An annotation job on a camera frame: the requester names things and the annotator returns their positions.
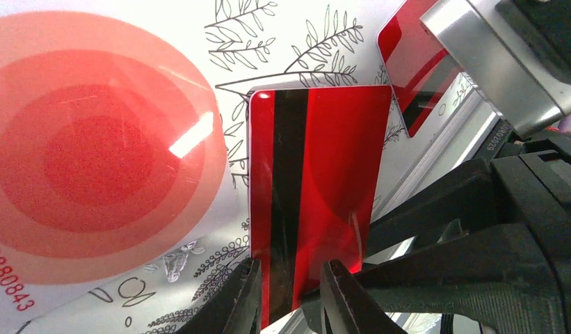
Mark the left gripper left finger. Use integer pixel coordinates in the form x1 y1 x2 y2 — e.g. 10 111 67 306
177 258 262 334

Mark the floral patterned table mat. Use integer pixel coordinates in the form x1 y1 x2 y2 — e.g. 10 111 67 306
0 0 480 334

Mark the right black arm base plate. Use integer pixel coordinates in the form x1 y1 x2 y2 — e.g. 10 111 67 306
473 120 513 161

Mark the white card red circle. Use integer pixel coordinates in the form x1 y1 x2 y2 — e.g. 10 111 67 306
0 1 238 329

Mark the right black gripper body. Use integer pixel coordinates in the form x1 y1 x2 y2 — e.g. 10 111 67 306
490 132 571 333

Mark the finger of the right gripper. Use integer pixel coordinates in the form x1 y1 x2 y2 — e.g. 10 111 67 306
302 160 566 333

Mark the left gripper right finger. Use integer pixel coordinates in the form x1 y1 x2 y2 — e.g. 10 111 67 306
320 260 405 334

